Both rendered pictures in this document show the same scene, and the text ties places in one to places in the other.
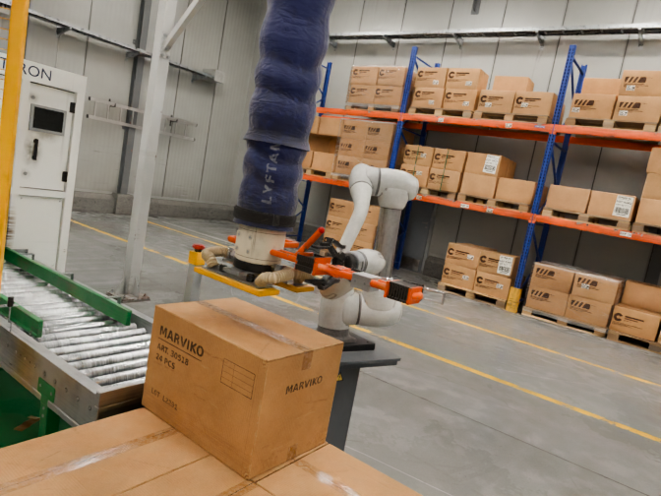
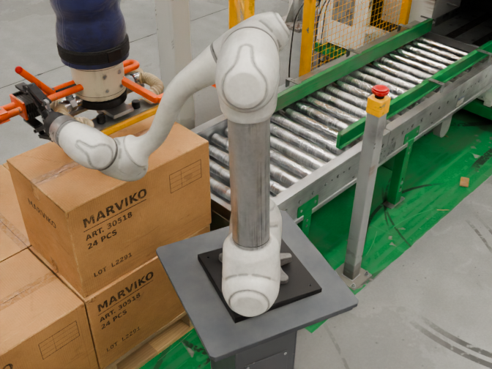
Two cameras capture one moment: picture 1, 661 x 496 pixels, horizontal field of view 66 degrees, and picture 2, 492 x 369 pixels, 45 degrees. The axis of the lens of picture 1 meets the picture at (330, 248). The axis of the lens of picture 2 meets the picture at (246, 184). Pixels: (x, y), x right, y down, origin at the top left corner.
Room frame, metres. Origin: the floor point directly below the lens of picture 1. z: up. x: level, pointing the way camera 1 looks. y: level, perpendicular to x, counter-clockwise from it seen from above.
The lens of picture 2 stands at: (2.59, -1.45, 2.15)
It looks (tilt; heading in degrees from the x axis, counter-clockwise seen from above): 37 degrees down; 99
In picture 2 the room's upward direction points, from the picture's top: 1 degrees clockwise
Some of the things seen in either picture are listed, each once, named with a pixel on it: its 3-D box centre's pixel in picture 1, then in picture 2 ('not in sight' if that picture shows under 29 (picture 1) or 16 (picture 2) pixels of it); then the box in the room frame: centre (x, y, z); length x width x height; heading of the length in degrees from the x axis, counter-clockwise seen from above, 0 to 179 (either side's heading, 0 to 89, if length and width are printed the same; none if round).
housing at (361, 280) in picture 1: (365, 281); not in sight; (1.54, -0.13, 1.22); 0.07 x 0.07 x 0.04; 55
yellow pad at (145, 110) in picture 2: (272, 274); (118, 114); (1.89, 0.20, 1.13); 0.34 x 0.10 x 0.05; 55
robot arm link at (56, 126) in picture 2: (352, 263); (66, 132); (1.84, -0.09, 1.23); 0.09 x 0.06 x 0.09; 55
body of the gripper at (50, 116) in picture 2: (341, 263); (53, 122); (1.78, -0.05, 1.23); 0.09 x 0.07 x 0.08; 145
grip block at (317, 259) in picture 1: (313, 263); (30, 102); (1.67, 0.05, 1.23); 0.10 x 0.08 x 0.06; 145
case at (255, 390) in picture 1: (240, 374); (116, 193); (1.81, 0.25, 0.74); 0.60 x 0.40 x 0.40; 54
